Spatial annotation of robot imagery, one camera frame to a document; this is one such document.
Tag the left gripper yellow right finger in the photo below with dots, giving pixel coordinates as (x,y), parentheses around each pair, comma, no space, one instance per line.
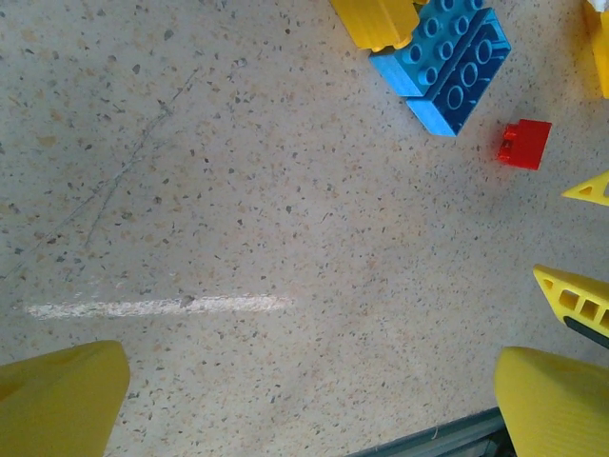
(556,409)

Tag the yellow plastic bin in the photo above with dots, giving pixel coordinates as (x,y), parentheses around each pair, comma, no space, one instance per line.
(600,52)

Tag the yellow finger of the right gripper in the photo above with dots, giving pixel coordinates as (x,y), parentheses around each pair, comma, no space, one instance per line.
(585,300)
(597,192)

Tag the aluminium base frame rail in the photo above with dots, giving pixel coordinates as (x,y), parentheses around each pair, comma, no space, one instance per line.
(438,438)

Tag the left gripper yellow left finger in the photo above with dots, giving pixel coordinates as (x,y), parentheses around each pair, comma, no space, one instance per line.
(57,404)

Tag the red lego brick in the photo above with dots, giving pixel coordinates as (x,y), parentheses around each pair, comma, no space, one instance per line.
(528,145)

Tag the yellow lego brick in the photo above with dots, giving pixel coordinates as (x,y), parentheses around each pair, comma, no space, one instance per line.
(376,21)

